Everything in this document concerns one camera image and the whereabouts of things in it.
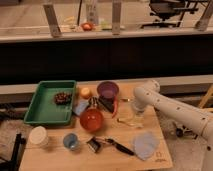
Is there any orange fruit on table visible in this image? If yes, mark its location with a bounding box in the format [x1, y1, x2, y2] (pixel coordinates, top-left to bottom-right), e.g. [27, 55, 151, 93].
[80, 87, 92, 99]

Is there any brown pine cone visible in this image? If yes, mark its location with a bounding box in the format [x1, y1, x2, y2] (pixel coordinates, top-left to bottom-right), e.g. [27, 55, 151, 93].
[54, 92, 71, 105]

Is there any green plastic tray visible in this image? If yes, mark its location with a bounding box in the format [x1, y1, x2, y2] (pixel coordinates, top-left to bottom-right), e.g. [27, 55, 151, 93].
[24, 80, 76, 126]

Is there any red chili pepper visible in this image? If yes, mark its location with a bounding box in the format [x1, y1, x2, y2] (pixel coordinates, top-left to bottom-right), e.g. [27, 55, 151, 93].
[112, 98, 118, 118]

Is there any black handled tool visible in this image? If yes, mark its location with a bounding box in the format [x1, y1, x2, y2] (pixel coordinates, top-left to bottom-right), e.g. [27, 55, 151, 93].
[104, 138, 134, 156]

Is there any orange fruit in background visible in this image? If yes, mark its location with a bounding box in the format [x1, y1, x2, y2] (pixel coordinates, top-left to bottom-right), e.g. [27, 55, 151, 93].
[81, 22, 94, 31]

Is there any small black metal clip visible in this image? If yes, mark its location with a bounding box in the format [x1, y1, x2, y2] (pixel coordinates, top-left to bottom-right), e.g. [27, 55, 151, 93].
[87, 137, 101, 153]

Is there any white plastic cup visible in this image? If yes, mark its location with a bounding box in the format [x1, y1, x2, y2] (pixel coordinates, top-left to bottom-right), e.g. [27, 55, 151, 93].
[29, 126, 49, 147]

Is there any purple plastic bowl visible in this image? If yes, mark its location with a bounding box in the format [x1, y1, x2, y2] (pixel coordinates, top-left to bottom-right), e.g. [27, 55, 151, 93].
[97, 81, 119, 99]

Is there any black wedge block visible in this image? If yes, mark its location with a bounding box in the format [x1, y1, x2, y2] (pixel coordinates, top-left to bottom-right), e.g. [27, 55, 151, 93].
[98, 97, 114, 113]

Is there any black office chair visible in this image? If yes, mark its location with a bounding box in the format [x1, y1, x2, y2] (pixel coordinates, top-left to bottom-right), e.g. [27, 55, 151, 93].
[141, 0, 208, 28]

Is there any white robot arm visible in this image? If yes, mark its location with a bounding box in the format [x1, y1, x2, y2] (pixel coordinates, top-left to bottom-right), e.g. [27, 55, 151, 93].
[133, 80, 213, 171]

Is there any blue plastic cup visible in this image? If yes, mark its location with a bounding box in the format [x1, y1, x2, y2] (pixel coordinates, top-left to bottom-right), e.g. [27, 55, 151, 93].
[63, 133, 79, 151]

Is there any light blue cloth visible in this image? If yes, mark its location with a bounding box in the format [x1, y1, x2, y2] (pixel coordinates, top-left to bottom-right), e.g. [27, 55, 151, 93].
[132, 132, 160, 161]

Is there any red plastic bowl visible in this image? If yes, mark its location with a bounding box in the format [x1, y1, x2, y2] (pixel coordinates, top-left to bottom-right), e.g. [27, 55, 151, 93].
[80, 109, 104, 132]

